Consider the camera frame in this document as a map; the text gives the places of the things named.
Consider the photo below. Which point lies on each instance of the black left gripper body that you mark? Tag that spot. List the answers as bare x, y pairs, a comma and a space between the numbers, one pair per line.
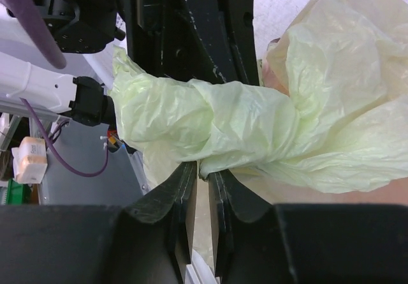
82, 26

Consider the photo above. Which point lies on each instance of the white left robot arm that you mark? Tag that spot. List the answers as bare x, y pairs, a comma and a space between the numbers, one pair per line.
23, 22

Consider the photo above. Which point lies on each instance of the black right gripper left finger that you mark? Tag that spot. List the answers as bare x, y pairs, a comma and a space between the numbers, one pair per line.
149, 241

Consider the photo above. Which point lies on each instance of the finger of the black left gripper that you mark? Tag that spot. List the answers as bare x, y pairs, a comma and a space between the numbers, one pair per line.
158, 36
224, 34

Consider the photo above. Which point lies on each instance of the light green plastic bag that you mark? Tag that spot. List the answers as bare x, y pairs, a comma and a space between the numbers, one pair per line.
335, 132

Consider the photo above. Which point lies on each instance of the small box on floor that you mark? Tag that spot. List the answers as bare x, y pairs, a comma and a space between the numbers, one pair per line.
29, 161

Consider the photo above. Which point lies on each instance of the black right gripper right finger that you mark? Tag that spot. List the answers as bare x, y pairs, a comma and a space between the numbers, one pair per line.
258, 242

